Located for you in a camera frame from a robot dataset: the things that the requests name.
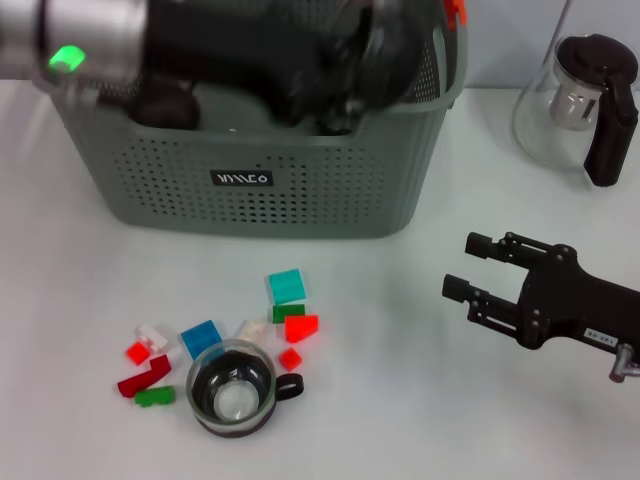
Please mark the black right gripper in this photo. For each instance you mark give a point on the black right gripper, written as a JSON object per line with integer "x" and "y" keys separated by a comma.
{"x": 575, "y": 305}

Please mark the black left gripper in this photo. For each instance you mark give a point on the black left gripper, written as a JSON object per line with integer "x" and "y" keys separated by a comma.
{"x": 240, "y": 40}

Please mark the grey perforated plastic storage bin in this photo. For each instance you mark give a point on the grey perforated plastic storage bin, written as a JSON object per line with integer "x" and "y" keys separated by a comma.
{"x": 300, "y": 200}

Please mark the dark round clay teapot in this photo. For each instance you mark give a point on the dark round clay teapot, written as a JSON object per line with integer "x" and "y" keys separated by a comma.
{"x": 165, "y": 112}

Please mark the red sloped toy brick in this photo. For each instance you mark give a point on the red sloped toy brick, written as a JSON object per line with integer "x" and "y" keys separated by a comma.
{"x": 300, "y": 329}

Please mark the teal toy brick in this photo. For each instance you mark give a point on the teal toy brick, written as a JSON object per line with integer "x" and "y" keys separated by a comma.
{"x": 286, "y": 286}

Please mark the dark green flat toy brick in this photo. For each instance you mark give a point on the dark green flat toy brick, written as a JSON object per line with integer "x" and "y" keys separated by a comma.
{"x": 287, "y": 313}

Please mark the small red toy brick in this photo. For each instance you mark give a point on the small red toy brick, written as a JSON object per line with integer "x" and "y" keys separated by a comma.
{"x": 138, "y": 352}
{"x": 291, "y": 359}

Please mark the translucent white toy brick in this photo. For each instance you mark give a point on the translucent white toy brick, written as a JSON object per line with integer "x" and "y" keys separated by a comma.
{"x": 254, "y": 331}

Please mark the blue toy brick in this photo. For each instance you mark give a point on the blue toy brick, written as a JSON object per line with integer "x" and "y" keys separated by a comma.
{"x": 200, "y": 339}

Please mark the clear small lego brick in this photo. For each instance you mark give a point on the clear small lego brick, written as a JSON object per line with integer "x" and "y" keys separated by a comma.
{"x": 152, "y": 335}

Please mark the dark red bent toy brick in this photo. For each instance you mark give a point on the dark red bent toy brick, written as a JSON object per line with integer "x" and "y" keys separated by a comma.
{"x": 157, "y": 370}

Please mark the bright green arched toy brick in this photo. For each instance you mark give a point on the bright green arched toy brick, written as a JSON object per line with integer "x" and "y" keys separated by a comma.
{"x": 155, "y": 397}

